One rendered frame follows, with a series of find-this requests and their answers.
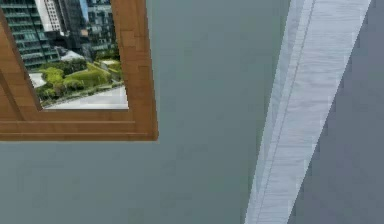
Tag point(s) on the wooden framed window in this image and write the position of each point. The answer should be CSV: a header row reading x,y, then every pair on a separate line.
x,y
136,83

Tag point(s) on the pale grey room door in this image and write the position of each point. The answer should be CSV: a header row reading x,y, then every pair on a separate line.
x,y
310,110

